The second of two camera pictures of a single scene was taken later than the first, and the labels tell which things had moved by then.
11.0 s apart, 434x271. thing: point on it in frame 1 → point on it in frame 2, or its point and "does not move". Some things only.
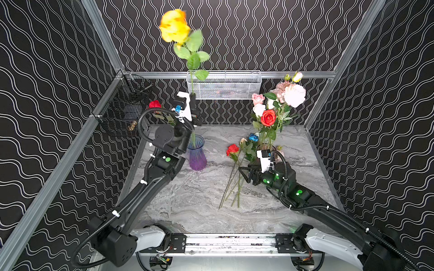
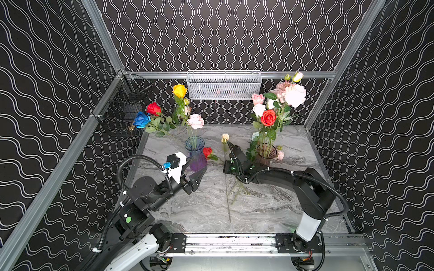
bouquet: (272, 110) does not move
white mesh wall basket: (227, 84) does not move
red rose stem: (156, 104) does not move
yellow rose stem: (174, 26) → (179, 92)
